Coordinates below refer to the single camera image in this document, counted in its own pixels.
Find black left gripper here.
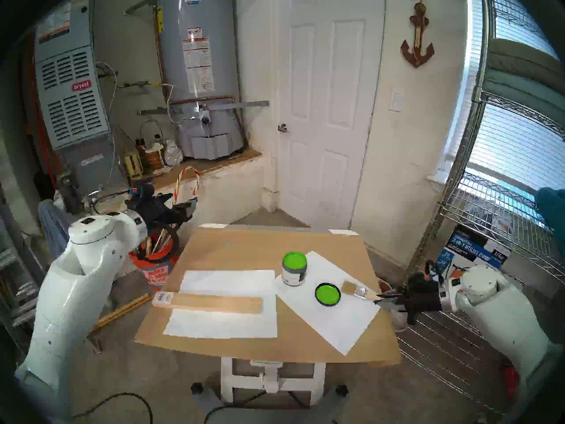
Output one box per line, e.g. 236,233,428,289
140,194,198,228

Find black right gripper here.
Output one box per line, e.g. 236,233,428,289
377,273,442,324

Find wooden chip paint brush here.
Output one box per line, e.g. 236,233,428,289
341,281,384,301

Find black lid with green paint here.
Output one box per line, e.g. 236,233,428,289
315,283,342,307

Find green paint sample jar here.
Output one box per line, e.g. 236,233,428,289
282,252,308,286

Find striped candy cane decoration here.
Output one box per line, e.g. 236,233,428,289
174,166,200,203

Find white water heater platform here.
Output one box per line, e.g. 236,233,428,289
75,148,263,225

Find foil wrapped object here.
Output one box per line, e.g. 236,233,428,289
163,140,183,166

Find white paper sheet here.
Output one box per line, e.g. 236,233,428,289
273,251,381,356
163,269,278,339

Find brown hardboard table cover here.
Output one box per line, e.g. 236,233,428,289
134,227,402,367

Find orange plastic bucket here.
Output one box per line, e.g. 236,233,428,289
129,235,179,288

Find light wood plank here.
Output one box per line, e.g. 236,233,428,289
152,291,264,314

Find utility pump box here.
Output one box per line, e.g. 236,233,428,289
435,224,512,278

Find wooden sticks bundle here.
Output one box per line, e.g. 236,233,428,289
90,293,155,333

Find yellow gas pipe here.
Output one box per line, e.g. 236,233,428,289
106,80,162,89

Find blue cloth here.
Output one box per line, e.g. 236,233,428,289
38,199,73,260

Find tan board table top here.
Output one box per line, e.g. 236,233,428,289
199,223,360,406

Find red plastic object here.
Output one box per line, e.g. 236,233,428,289
503,366,519,399

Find grey water heater tank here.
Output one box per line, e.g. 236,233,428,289
157,0,245,159

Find grey bryant furnace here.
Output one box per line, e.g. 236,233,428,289
33,0,128,194

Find white panel door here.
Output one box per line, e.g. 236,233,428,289
278,0,385,231

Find dark teal fabric object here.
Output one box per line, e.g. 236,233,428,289
535,188,565,238

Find aluminium ladder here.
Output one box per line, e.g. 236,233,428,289
0,185,45,353

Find white window blinds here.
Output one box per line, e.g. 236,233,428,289
446,0,565,194

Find teal folded cushion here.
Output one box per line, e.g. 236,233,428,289
481,68,565,119

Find olive folded cushion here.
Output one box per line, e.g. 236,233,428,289
488,38,565,81

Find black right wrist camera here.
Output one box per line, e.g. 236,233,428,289
424,260,451,287

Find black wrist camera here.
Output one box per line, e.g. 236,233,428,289
424,260,451,287
127,184,155,203

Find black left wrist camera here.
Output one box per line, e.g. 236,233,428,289
127,184,155,203

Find wicker basket with handle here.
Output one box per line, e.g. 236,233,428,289
139,120,165,170

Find chrome wire shelf rack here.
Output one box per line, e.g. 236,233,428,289
397,0,565,417

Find metal water heater strap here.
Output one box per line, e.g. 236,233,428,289
137,101,270,116

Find black floor cable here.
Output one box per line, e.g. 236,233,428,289
73,392,154,424

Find rusty anchor wall decoration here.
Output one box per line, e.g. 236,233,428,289
400,0,435,68

